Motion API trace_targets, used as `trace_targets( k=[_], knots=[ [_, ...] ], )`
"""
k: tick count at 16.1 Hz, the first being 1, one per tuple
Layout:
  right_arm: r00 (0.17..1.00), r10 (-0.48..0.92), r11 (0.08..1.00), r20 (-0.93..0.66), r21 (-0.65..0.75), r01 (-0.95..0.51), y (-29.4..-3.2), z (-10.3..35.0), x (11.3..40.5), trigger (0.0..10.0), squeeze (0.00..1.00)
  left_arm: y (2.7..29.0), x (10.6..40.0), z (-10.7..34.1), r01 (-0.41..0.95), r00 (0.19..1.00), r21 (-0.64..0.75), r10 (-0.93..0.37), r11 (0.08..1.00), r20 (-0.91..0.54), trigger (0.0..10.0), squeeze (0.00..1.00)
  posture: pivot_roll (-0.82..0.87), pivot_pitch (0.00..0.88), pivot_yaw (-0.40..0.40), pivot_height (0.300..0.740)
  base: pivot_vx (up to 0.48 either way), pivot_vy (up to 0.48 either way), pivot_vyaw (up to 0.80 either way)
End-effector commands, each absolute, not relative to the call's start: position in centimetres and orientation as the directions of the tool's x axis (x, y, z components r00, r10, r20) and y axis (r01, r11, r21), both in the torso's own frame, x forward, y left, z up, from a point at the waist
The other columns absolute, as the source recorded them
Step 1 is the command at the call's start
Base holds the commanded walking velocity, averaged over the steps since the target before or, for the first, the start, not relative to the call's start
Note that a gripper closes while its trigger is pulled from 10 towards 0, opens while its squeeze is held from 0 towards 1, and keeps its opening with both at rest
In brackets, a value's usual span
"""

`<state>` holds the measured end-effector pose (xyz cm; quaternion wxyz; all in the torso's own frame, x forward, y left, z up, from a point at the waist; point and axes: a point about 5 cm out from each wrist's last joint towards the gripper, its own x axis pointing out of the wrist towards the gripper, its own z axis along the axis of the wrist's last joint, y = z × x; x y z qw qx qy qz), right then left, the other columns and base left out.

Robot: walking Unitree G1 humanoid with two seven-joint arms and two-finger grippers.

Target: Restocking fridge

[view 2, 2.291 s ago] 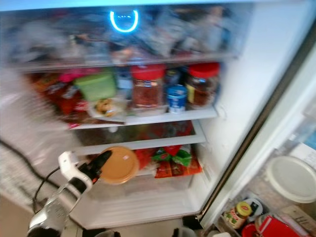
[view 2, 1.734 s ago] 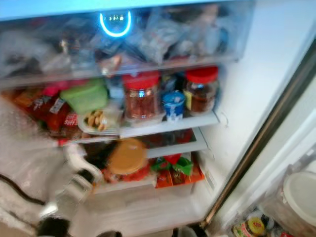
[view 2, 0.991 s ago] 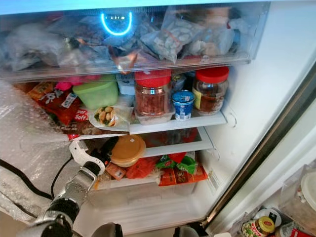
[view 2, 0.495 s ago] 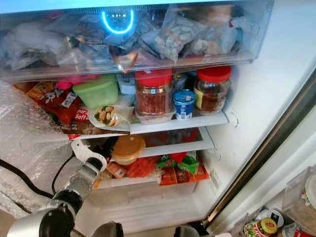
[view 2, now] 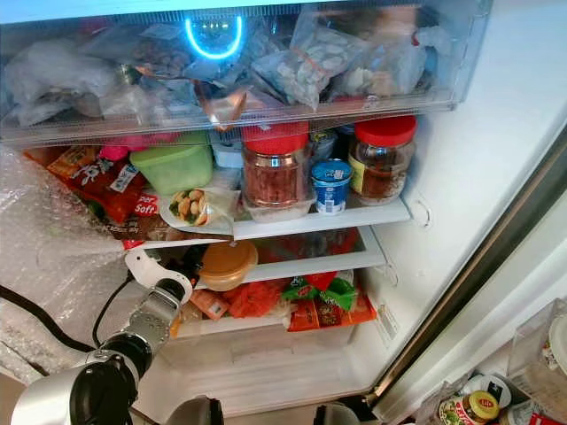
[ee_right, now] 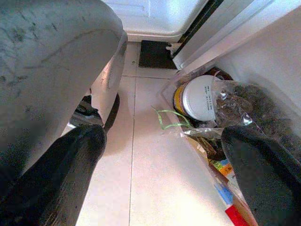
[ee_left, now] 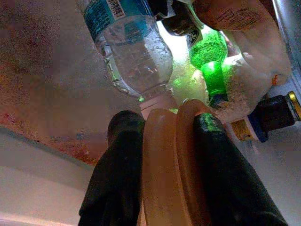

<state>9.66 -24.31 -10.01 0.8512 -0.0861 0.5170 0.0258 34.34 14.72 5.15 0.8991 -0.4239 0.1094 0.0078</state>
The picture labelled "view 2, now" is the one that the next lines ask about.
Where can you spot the clear container with orange lid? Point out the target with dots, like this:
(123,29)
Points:
(229,261)

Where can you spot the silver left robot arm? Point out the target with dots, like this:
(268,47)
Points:
(146,323)

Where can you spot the glass fridge shelf white trim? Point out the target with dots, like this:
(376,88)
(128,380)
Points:
(319,263)

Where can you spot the transparent fridge drawer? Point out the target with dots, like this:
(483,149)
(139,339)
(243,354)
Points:
(230,119)

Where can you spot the white fridge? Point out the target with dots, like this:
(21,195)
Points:
(461,159)

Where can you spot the small orange box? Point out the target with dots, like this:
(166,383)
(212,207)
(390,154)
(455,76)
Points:
(205,304)

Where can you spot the white packet with food picture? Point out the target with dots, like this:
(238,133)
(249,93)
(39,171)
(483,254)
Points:
(197,209)

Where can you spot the red plastic bag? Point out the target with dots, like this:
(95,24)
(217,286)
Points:
(255,299)

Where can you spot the green plastic food container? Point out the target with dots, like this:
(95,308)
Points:
(173,166)

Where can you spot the red snack packet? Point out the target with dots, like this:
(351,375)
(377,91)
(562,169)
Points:
(111,190)

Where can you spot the small white plastic tub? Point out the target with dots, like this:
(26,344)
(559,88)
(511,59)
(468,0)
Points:
(226,150)

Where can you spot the white crisper drawer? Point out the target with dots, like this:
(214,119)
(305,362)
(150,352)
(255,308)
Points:
(266,359)

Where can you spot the red-lid jar with red contents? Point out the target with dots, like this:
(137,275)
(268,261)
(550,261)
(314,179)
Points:
(275,168)

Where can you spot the green snack packet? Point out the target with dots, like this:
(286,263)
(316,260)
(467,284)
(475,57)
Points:
(319,290)

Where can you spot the clear bubble wrap sheet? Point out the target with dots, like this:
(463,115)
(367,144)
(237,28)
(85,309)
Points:
(53,221)

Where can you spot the orange flat food packet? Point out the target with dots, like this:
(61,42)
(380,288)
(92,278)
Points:
(332,316)

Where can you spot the blue and white yogurt cup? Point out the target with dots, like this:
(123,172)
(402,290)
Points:
(331,186)

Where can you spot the red-lid jar with brown contents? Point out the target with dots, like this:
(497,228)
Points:
(383,159)

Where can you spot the white crumpled plastic bag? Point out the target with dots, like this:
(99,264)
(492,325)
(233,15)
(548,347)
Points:
(53,75)

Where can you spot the clear bag of dumplings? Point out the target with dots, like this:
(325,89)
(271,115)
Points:
(310,62)

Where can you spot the jar with yellow lid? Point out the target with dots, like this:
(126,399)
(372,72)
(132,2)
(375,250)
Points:
(478,407)

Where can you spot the white round lid container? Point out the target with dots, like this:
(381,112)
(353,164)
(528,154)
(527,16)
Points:
(492,386)

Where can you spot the clear plastic box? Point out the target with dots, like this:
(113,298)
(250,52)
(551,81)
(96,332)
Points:
(540,354)

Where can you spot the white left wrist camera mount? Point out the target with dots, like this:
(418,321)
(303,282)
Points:
(146,266)

